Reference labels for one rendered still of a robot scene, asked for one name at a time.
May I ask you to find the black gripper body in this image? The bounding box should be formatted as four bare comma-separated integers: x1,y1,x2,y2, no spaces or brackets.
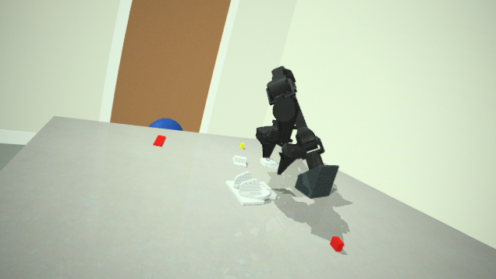
272,119,306,159

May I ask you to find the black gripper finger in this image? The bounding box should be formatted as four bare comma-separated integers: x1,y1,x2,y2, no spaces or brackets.
278,152,299,175
261,142,276,158

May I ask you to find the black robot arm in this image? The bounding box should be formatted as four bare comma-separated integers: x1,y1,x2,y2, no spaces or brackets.
257,66,325,170

